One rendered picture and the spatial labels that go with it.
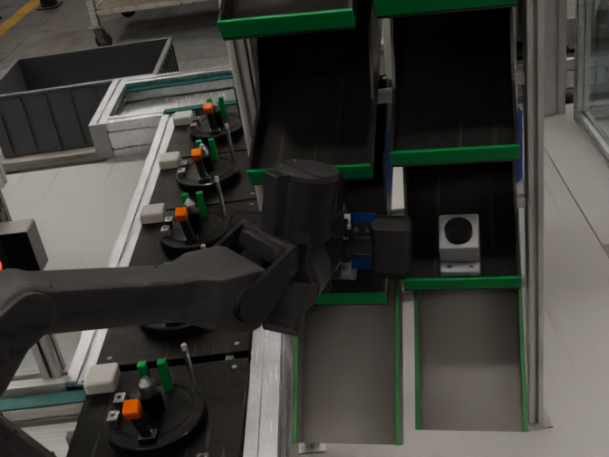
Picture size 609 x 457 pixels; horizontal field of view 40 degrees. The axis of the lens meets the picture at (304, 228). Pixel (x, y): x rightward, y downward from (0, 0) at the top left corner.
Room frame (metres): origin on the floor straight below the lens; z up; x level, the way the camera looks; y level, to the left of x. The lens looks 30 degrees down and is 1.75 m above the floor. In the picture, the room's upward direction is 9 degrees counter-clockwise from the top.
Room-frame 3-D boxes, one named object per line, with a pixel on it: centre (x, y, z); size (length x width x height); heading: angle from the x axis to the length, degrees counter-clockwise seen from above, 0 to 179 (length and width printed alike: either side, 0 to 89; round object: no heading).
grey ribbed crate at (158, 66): (2.98, 0.70, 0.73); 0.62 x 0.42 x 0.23; 85
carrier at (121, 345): (1.14, 0.22, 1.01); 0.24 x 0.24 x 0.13; 85
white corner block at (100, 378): (0.99, 0.33, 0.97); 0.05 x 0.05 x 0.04; 85
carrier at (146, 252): (1.39, 0.20, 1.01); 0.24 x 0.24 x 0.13; 85
